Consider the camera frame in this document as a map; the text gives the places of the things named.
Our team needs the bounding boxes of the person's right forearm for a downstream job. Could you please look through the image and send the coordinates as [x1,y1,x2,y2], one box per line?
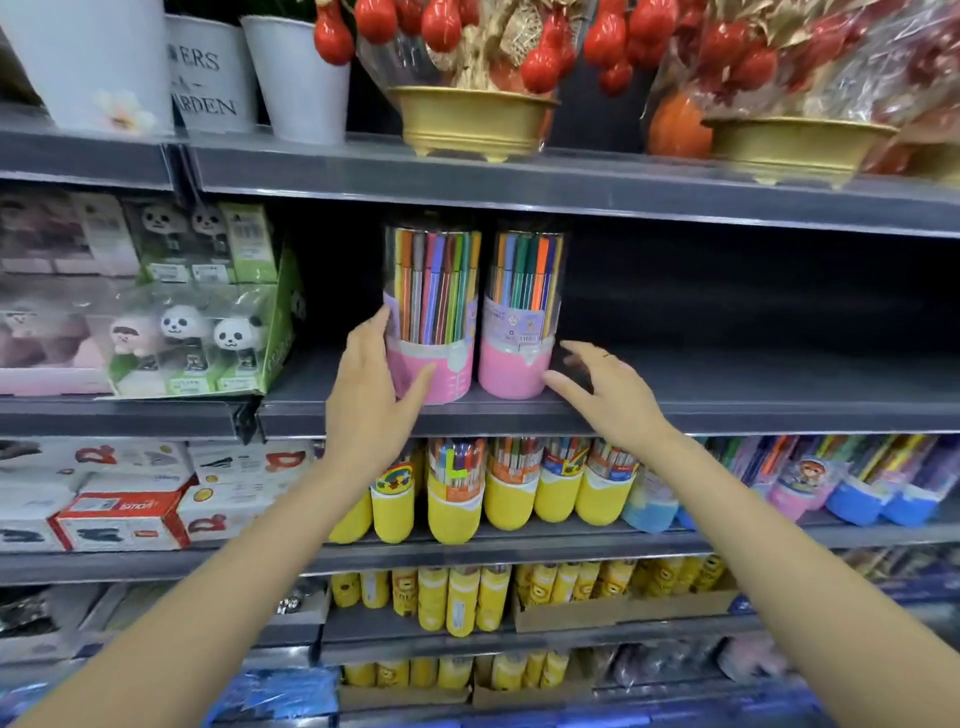
[637,427,960,728]

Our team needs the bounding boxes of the large plain white flower pot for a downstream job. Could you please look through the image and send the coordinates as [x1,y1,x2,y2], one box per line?
[0,0,175,138]

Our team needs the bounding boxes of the person's left hand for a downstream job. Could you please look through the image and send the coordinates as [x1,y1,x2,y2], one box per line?
[323,303,438,489]

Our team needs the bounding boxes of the green panda stapler display box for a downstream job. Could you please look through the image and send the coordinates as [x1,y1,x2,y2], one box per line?
[105,201,305,399]

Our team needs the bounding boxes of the stack of white stapler boxes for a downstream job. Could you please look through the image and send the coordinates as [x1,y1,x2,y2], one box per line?
[0,438,318,555]

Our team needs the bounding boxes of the pink tub of colour markers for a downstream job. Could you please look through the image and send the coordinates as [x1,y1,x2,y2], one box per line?
[382,222,483,406]
[477,227,567,401]

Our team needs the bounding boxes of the person's right hand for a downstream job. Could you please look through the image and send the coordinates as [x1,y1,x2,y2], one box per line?
[541,339,681,471]

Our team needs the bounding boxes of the red and white stapler box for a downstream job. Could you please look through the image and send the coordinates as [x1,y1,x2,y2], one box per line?
[54,490,192,554]

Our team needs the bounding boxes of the light blue marker tub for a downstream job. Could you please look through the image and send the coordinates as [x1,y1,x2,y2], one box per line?
[621,465,682,534]

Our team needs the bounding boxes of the gold plastic bowl planter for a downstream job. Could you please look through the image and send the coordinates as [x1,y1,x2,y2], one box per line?
[702,115,900,189]
[385,85,561,164]

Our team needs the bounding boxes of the cardboard box of yellow tubes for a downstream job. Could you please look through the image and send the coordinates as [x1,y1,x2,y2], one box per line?
[512,556,741,635]

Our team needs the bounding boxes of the pink stapler display box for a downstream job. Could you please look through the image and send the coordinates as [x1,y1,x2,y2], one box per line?
[0,186,142,397]

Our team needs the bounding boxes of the small plain white flower pot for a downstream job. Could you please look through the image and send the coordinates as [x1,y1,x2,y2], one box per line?
[240,14,353,146]

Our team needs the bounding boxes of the pink cartoon marker tub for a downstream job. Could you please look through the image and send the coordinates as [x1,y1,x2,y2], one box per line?
[767,453,835,522]

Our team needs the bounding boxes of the row of yellow cartoon tubes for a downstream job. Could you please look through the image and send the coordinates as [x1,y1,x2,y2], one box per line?
[330,564,513,639]

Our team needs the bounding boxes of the red fruit ornament tree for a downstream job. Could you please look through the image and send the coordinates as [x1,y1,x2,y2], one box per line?
[583,0,960,175]
[313,0,594,95]

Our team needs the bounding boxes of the blue wrapped packets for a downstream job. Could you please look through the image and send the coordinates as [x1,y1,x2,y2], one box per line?
[208,666,340,727]

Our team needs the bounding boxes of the low row of yellow packs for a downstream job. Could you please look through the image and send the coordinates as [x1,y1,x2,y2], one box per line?
[341,649,573,692]

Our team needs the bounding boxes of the white flower pot with lettering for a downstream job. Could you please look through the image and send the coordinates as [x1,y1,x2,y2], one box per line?
[164,13,258,135]

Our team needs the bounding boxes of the orange ornament ball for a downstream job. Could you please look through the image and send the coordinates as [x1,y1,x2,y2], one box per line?
[647,92,714,159]

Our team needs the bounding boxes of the row of yellow marker tubs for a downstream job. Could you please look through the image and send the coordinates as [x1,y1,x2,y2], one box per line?
[328,437,641,546]

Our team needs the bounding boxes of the person's left forearm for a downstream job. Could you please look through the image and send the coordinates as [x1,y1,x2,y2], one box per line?
[11,450,399,728]

